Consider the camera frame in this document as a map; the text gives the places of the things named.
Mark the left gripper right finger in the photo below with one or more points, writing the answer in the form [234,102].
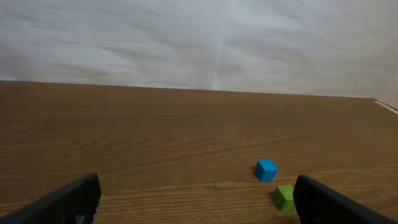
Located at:
[326,205]

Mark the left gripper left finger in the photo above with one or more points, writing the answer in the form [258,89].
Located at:
[62,202]

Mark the green cube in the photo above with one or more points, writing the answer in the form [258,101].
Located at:
[283,199]

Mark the blue cube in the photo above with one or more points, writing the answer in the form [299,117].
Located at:
[265,170]

